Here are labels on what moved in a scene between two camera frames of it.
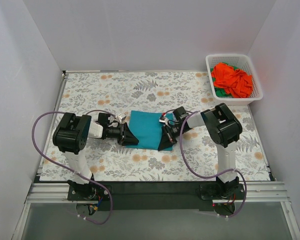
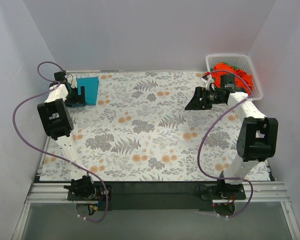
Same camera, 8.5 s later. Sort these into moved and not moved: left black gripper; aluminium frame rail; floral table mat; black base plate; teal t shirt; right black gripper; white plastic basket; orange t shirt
Moved: teal t shirt; left black gripper; right black gripper
Not moved: aluminium frame rail; orange t shirt; black base plate; floral table mat; white plastic basket
